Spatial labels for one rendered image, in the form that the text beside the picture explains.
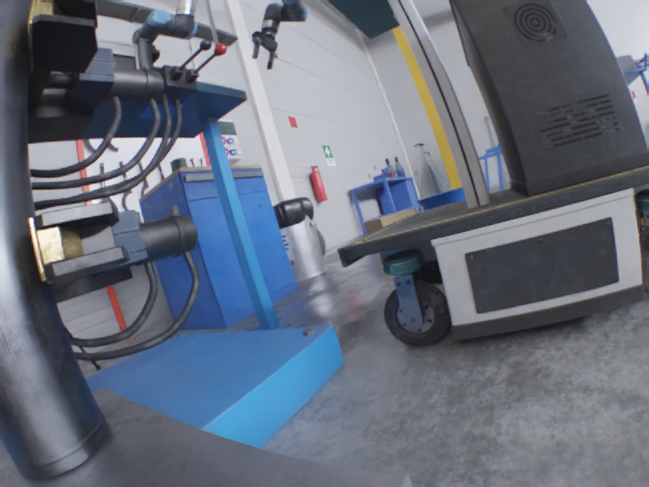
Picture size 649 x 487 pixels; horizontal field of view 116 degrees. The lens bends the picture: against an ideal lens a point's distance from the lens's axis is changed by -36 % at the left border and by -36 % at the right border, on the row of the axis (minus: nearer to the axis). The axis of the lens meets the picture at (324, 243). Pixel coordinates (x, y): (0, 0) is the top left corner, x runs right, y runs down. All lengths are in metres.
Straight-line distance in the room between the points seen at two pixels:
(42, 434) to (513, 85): 1.08
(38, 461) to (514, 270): 0.92
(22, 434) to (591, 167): 1.14
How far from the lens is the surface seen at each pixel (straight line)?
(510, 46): 0.81
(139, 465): 0.51
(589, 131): 0.79
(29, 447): 0.60
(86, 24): 0.75
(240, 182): 2.15
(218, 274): 1.84
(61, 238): 0.53
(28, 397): 0.56
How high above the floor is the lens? 0.39
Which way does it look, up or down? 3 degrees down
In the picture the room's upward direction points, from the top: 17 degrees counter-clockwise
